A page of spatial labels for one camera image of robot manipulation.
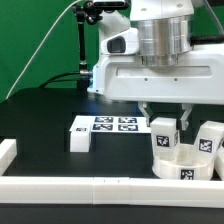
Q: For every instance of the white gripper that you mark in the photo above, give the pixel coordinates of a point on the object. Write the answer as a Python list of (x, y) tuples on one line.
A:
[(197, 78)]

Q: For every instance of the white round stool seat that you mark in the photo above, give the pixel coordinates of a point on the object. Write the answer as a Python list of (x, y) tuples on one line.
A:
[(189, 165)]

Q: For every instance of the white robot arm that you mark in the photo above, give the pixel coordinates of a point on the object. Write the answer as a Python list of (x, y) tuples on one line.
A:
[(150, 56)]

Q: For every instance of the white fiducial marker sheet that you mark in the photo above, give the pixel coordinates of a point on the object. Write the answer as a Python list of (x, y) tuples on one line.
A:
[(110, 124)]

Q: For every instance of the black camera on mount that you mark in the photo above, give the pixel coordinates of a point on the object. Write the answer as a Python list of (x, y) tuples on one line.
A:
[(110, 4)]

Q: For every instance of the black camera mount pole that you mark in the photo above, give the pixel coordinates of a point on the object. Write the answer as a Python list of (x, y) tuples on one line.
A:
[(90, 14)]

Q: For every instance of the white U-shaped boundary frame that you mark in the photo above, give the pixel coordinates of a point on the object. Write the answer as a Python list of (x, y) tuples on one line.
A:
[(109, 191)]

